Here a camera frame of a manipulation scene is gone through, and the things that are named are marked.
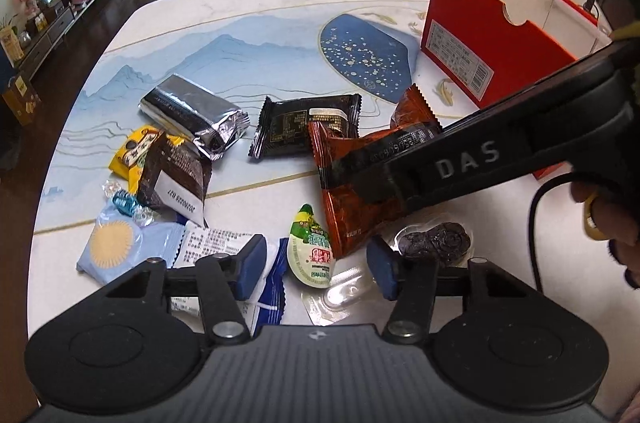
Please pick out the silver foil snack packet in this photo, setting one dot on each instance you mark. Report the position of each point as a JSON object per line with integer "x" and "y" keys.
{"x": 185, "y": 108}

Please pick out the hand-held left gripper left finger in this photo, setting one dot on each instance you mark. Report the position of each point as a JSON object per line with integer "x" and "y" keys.
{"x": 252, "y": 265}

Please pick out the brown paper gift bag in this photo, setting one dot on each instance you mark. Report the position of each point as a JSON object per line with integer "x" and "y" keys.
{"x": 21, "y": 100}

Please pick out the light blue sun-print packet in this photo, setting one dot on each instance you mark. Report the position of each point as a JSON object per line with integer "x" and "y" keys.
{"x": 110, "y": 245}

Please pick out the person's right hand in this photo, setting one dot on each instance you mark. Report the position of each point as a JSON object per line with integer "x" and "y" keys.
{"x": 615, "y": 228}

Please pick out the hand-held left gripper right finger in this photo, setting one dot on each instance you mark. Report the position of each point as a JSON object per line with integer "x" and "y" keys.
{"x": 382, "y": 270}

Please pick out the white and blue striped packet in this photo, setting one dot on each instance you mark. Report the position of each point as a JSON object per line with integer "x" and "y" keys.
{"x": 210, "y": 243}

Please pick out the clear packet with dark plum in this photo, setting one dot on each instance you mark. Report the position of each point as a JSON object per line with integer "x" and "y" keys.
{"x": 435, "y": 243}

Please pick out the long television cabinet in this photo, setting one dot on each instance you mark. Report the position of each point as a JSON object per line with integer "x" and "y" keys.
{"x": 60, "y": 23}

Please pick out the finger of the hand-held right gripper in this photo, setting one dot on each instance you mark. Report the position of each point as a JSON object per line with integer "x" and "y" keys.
{"x": 372, "y": 180}

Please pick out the red cardboard box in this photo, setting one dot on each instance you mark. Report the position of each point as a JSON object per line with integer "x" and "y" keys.
{"x": 470, "y": 33}

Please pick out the yellow snack packet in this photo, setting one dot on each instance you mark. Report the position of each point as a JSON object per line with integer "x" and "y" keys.
{"x": 131, "y": 150}

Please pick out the green jelly cup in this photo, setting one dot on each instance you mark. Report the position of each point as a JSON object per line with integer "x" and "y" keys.
{"x": 310, "y": 248}

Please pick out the red snack packet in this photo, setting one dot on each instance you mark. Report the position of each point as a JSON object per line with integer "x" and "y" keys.
{"x": 350, "y": 223}

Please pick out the blue wrapped candy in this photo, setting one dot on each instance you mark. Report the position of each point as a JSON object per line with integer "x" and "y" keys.
{"x": 122, "y": 201}

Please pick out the dark brown snack packet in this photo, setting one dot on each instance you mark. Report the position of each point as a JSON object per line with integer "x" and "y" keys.
{"x": 170, "y": 163}

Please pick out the black snack packet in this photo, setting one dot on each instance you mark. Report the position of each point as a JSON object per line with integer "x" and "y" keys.
{"x": 295, "y": 123}

